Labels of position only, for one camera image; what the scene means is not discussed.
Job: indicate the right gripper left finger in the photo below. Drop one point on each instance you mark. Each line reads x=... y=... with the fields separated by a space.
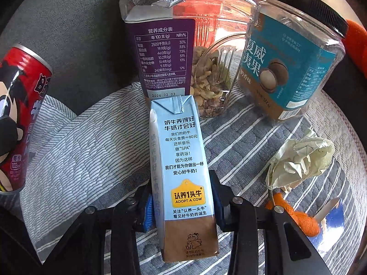
x=82 y=247

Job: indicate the blue white snack box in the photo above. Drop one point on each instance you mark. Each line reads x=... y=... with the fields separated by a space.
x=331 y=223

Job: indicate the light blue milk carton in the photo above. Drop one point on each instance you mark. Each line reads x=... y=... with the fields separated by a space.
x=181 y=188

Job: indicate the red cartoon drink can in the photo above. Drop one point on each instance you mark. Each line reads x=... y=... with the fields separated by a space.
x=25 y=78

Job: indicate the orange peel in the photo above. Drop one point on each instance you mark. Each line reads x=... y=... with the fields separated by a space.
x=308 y=224

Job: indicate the crumpled cream paper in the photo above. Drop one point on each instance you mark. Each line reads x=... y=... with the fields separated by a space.
x=298 y=160

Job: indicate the striped grey quilted cover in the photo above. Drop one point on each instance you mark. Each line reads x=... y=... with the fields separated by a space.
x=101 y=156

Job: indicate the teal label macadamia jar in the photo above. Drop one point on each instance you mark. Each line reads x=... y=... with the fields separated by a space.
x=293 y=48

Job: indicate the orange pumpkin cushion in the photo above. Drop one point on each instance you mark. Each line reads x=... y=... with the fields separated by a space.
x=355 y=45

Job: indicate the dark grey sofa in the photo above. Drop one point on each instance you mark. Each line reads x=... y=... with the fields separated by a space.
x=82 y=40

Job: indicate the purple label nut jar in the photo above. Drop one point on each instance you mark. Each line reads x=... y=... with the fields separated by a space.
x=189 y=47

